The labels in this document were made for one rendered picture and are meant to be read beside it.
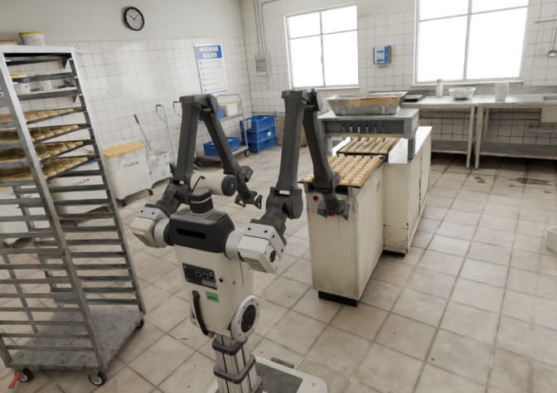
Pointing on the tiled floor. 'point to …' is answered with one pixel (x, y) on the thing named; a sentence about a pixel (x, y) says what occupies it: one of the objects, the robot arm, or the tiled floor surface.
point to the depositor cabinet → (404, 192)
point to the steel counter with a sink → (537, 99)
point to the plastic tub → (551, 239)
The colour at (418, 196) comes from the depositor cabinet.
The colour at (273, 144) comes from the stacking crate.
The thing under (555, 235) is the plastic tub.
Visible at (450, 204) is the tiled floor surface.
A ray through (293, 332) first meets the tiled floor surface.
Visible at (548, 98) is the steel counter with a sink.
